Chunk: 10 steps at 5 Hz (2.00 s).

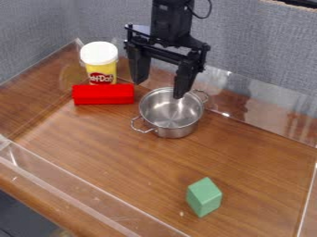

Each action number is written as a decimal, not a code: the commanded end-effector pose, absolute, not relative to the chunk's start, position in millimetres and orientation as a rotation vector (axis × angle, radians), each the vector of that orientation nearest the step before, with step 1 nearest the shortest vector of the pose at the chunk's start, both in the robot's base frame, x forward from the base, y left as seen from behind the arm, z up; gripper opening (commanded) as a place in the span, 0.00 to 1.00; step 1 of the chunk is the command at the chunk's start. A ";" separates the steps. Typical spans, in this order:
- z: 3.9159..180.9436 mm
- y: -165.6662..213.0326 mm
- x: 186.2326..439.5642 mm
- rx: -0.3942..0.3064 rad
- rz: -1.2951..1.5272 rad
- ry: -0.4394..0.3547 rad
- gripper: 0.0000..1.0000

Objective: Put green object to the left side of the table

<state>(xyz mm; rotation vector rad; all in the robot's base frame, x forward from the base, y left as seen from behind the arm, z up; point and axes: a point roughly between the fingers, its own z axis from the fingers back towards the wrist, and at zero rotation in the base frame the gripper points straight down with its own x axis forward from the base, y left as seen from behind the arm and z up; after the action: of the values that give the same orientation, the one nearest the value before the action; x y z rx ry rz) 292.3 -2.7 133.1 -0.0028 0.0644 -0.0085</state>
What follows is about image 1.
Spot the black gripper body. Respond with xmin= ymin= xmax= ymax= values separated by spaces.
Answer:
xmin=125 ymin=24 xmax=209 ymax=72

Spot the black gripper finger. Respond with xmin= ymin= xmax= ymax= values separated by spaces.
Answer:
xmin=126 ymin=45 xmax=151 ymax=84
xmin=173 ymin=61 xmax=197 ymax=99

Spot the green foam block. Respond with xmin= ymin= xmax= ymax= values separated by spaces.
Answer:
xmin=185 ymin=177 xmax=223 ymax=218

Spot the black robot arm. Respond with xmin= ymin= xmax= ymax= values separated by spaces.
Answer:
xmin=124 ymin=0 xmax=209 ymax=99

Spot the yellow Play-Doh can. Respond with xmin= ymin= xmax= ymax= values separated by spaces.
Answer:
xmin=78 ymin=42 xmax=118 ymax=85

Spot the red rectangular block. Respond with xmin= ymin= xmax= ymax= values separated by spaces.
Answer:
xmin=72 ymin=83 xmax=133 ymax=105

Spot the small steel pot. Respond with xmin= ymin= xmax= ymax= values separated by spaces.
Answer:
xmin=129 ymin=87 xmax=208 ymax=139

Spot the clear acrylic table barrier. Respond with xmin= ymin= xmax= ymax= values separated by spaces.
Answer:
xmin=0 ymin=42 xmax=317 ymax=237

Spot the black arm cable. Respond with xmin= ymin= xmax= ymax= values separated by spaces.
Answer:
xmin=184 ymin=0 xmax=212 ymax=19

